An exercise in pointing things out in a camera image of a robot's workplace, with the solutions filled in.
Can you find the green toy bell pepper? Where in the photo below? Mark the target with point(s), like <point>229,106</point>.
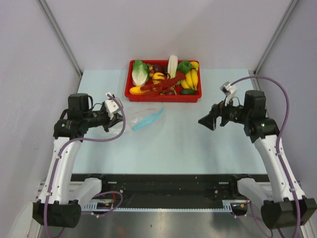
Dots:
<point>184,67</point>

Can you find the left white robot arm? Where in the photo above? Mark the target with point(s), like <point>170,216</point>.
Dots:
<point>56,205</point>

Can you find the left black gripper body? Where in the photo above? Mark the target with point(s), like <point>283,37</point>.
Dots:
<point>104,120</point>

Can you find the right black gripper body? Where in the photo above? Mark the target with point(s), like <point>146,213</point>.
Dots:
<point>230,113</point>

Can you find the white toy radish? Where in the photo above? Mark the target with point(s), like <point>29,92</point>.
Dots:
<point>172,66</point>

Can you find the white slotted cable duct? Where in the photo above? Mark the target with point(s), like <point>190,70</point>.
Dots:
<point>169,204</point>

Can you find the clear zip top bag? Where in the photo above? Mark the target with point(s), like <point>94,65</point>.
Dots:
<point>141,115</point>

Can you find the dark green toy avocado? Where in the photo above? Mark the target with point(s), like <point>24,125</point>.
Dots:
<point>188,92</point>

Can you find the yellow toy banana bunch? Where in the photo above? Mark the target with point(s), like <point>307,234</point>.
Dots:
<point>191,80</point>

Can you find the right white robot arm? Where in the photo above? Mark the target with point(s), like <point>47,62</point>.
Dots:
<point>286,205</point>

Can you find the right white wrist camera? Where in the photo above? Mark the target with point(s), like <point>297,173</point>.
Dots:
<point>229,92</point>

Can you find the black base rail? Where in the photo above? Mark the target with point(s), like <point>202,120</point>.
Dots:
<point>135,187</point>

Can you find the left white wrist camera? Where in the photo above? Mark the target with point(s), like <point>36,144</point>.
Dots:
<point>112,104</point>

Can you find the small toy cherry tomatoes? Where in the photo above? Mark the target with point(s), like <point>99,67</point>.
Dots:
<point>150,70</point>

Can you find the red toy lobster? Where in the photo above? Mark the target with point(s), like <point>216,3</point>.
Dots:
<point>163,85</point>

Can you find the yellow toy mango slice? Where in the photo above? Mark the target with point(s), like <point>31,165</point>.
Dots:
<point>136,90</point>

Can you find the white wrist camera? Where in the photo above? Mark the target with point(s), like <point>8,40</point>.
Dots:
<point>112,104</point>
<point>229,92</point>

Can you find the dark purple toy onion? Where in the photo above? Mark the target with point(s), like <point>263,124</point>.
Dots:
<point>157,68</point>

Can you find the green white toy cabbage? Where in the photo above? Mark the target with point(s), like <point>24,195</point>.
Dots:
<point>140,73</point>

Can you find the red plastic tray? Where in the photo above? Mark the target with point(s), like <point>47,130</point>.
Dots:
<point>160,98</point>

